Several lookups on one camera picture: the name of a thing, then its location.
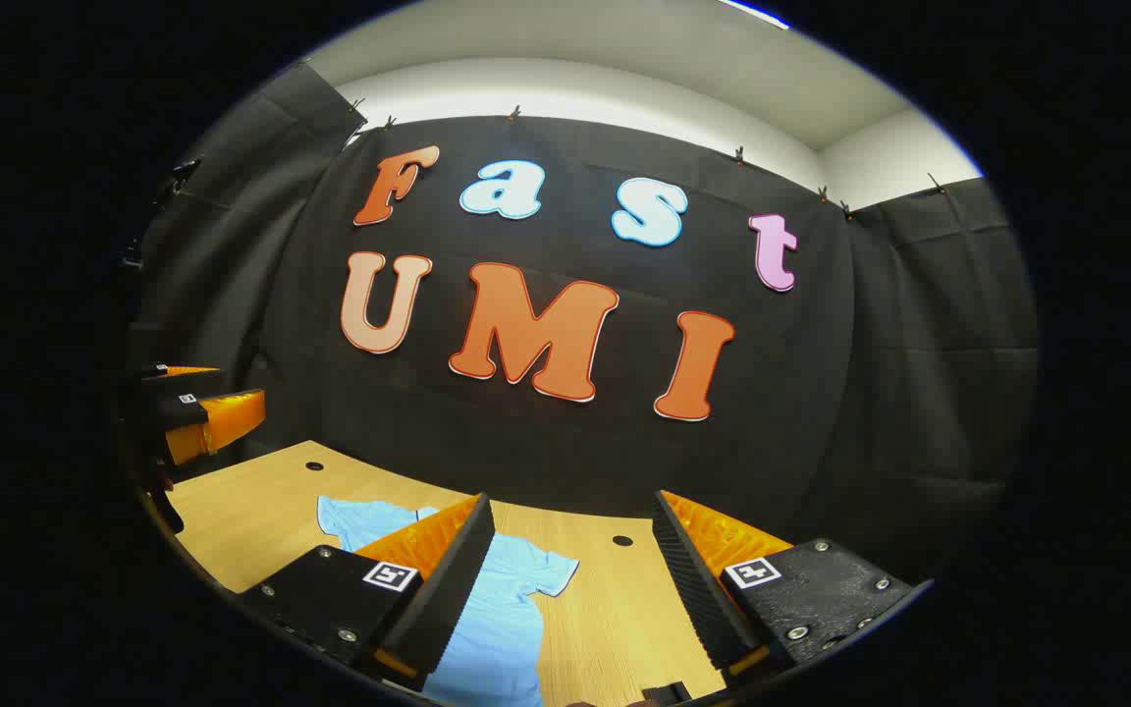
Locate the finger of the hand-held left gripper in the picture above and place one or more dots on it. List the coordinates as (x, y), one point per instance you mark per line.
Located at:
(222, 422)
(178, 383)

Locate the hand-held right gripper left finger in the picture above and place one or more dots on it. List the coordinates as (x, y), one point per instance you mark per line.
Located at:
(453, 589)

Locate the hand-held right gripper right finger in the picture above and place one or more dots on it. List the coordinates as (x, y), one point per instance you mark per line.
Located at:
(698, 589)

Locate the light blue T-shirt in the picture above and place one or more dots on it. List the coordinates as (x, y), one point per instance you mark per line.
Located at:
(511, 609)

